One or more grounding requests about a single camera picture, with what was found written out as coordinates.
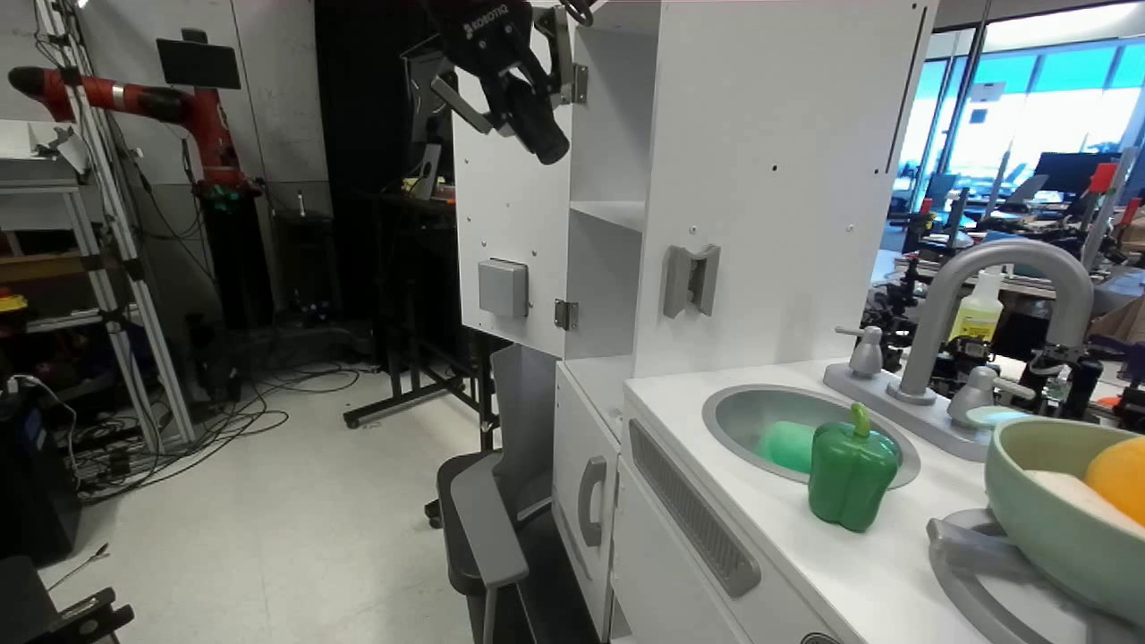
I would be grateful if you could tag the yellow spray bottle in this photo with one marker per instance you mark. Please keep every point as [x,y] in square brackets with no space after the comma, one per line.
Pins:
[981,310]

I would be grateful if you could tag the light green bowl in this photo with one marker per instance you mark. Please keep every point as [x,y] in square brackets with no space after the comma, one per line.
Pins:
[1041,494]

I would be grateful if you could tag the yellow toy lemon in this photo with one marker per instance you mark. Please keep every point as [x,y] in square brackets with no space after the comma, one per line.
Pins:
[1117,475]

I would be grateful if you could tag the white toy kitchen unit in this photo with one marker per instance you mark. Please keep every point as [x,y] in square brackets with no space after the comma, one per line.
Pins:
[752,141]

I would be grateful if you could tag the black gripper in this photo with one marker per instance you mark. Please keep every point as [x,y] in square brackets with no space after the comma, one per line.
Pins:
[489,41]

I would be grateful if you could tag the black bottle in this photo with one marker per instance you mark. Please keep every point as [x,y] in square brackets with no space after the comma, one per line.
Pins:
[529,115]

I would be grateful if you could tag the green toy bell pepper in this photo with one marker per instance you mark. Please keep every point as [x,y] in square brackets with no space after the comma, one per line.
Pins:
[852,468]

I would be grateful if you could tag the grey toy faucet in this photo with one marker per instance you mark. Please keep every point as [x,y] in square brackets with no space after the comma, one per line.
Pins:
[945,370]

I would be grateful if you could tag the red robot arm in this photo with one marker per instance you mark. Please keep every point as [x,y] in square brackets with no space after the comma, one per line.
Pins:
[201,115]

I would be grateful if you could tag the metal shelf rack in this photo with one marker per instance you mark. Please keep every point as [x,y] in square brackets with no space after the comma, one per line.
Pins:
[106,236]

